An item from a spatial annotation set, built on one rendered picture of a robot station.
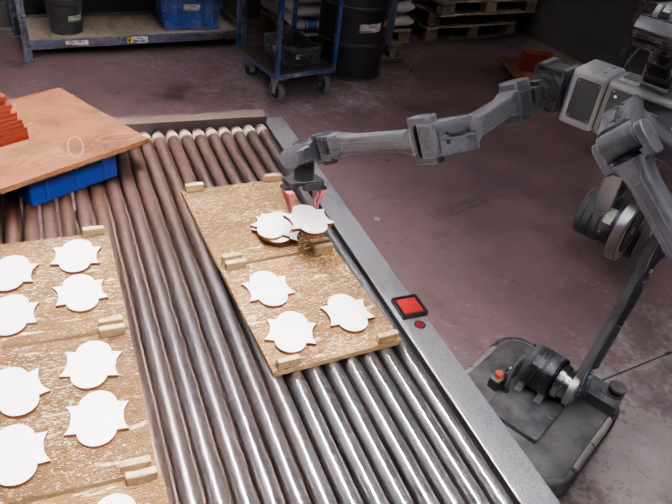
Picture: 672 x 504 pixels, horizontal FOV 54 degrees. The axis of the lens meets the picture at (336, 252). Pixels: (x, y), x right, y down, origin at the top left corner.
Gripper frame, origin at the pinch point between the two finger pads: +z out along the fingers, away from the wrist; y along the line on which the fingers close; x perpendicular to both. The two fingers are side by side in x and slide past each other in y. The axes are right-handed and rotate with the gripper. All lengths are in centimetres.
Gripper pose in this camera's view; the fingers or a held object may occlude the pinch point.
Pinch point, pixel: (302, 209)
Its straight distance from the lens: 189.6
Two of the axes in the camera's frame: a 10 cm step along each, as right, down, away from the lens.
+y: 9.0, -1.3, 4.1
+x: -4.3, -3.9, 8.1
